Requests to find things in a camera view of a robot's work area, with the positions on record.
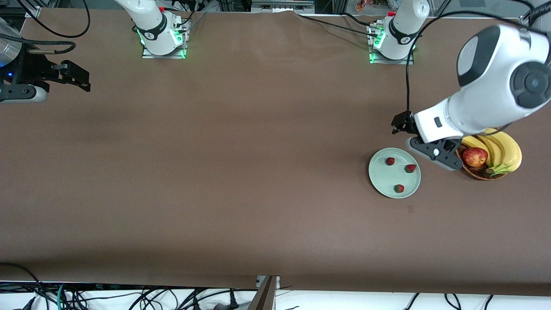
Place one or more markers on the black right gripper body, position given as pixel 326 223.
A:
pixel 31 69

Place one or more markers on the red strawberry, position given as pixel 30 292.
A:
pixel 410 168
pixel 399 188
pixel 390 161

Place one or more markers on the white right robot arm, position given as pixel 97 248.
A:
pixel 150 21

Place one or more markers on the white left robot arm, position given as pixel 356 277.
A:
pixel 486 86

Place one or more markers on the pale green round plate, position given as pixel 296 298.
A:
pixel 394 176

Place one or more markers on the red apple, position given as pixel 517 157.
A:
pixel 475 157

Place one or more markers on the brown wicker basket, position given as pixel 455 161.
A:
pixel 473 173

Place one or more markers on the yellow banana bunch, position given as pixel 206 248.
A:
pixel 510 155

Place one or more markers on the brown table cover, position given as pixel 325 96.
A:
pixel 275 129

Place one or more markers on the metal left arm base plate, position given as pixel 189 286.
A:
pixel 391 61

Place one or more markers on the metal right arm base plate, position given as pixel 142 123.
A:
pixel 148 55

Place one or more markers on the aluminium frame rail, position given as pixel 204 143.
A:
pixel 280 6

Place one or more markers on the metal bracket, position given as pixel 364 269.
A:
pixel 259 282

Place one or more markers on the wooden post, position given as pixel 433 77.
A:
pixel 264 297

